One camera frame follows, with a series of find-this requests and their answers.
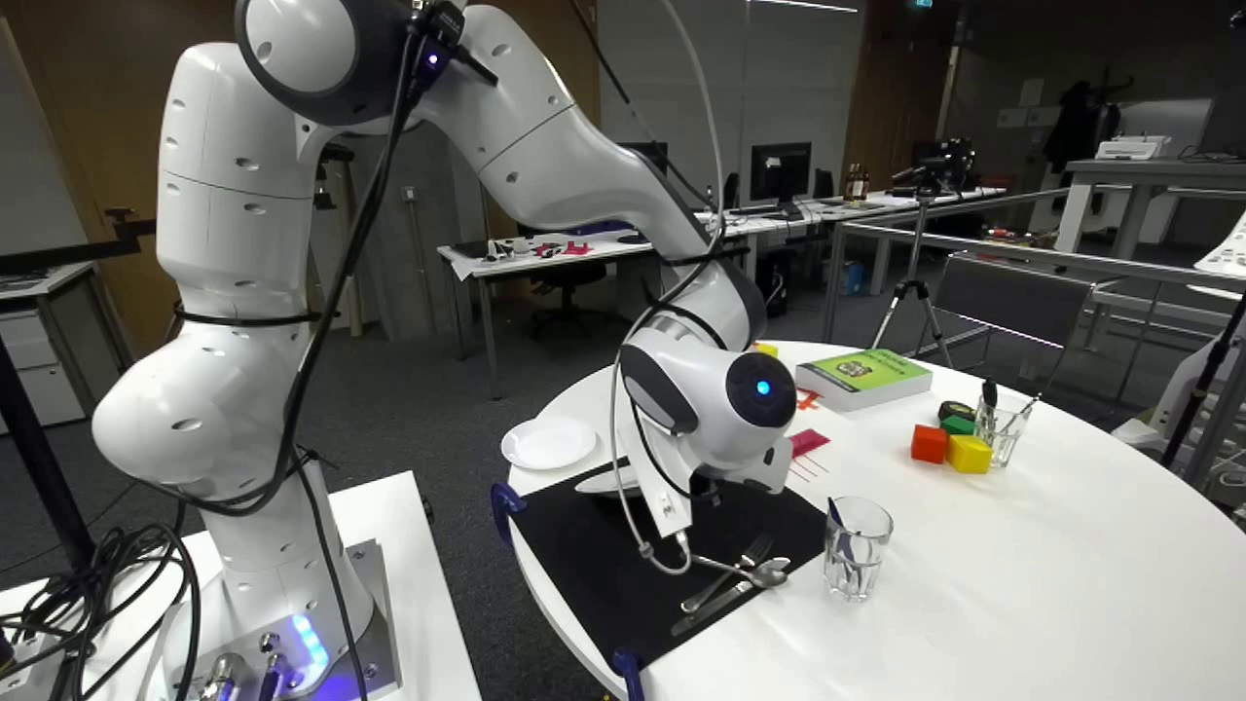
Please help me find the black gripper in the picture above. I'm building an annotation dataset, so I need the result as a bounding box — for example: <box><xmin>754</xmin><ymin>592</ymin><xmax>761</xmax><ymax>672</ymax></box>
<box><xmin>689</xmin><ymin>470</ymin><xmax>754</xmax><ymax>511</ymax></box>

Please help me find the white ceramic plate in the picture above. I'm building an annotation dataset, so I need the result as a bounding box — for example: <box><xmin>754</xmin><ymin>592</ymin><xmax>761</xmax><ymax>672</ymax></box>
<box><xmin>571</xmin><ymin>466</ymin><xmax>639</xmax><ymax>497</ymax></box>

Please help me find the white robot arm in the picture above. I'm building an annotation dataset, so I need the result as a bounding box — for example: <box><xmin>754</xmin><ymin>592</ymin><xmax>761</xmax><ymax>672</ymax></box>
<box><xmin>92</xmin><ymin>0</ymin><xmax>793</xmax><ymax>661</ymax></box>

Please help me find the white robot base platform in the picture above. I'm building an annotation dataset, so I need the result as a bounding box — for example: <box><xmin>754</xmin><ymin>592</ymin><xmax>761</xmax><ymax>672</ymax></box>
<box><xmin>0</xmin><ymin>466</ymin><xmax>486</xmax><ymax>701</ymax></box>

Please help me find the black mat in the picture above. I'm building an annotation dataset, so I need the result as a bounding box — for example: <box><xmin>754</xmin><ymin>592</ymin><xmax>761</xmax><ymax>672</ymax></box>
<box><xmin>501</xmin><ymin>478</ymin><xmax>824</xmax><ymax>665</ymax></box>

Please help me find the flat white paper plate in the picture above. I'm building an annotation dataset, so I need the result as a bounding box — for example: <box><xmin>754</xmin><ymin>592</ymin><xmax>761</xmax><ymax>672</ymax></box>
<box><xmin>501</xmin><ymin>415</ymin><xmax>595</xmax><ymax>475</ymax></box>

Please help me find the silver spoon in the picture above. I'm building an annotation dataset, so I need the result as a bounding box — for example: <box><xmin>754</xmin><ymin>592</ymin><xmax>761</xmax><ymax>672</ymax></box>
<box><xmin>697</xmin><ymin>552</ymin><xmax>789</xmax><ymax>587</ymax></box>

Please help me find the pink rectangular block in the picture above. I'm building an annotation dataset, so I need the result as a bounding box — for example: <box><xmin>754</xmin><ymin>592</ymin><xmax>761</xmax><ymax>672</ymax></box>
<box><xmin>789</xmin><ymin>428</ymin><xmax>828</xmax><ymax>461</ymax></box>

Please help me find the clear drinking glass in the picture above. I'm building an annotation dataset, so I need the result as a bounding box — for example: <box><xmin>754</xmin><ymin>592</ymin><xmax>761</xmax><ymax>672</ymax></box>
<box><xmin>824</xmin><ymin>494</ymin><xmax>894</xmax><ymax>598</ymax></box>

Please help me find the green book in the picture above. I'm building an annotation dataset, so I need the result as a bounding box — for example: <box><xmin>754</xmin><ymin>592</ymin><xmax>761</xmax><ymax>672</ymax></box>
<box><xmin>793</xmin><ymin>349</ymin><xmax>931</xmax><ymax>411</ymax></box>

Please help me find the red cube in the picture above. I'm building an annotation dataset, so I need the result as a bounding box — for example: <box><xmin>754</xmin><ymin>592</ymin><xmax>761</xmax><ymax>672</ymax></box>
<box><xmin>913</xmin><ymin>426</ymin><xmax>951</xmax><ymax>463</ymax></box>

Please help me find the green round object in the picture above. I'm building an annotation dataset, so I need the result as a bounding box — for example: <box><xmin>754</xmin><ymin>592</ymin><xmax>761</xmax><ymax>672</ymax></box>
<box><xmin>938</xmin><ymin>402</ymin><xmax>979</xmax><ymax>435</ymax></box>

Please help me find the yellow cube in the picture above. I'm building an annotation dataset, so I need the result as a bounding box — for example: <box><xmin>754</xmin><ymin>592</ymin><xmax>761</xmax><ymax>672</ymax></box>
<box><xmin>946</xmin><ymin>435</ymin><xmax>992</xmax><ymax>475</ymax></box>

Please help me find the round white table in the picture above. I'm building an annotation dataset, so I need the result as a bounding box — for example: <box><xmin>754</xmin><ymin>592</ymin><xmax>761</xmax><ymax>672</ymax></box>
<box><xmin>508</xmin><ymin>339</ymin><xmax>1246</xmax><ymax>701</ymax></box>

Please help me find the clear glass with pens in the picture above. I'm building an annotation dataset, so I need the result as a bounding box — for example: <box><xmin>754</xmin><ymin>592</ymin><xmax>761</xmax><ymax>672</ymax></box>
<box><xmin>974</xmin><ymin>378</ymin><xmax>1035</xmax><ymax>470</ymax></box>

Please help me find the long white desk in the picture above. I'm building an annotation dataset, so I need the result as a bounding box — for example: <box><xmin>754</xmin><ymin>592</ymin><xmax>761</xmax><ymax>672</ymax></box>
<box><xmin>435</xmin><ymin>186</ymin><xmax>1001</xmax><ymax>306</ymax></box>

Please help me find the right computer monitor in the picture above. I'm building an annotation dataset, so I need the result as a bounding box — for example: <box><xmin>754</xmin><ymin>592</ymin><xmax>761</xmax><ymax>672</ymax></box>
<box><xmin>753</xmin><ymin>140</ymin><xmax>810</xmax><ymax>218</ymax></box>

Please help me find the camera tripod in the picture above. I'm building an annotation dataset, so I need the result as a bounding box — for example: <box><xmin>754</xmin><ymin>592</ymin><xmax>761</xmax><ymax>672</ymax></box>
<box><xmin>872</xmin><ymin>136</ymin><xmax>979</xmax><ymax>353</ymax></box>

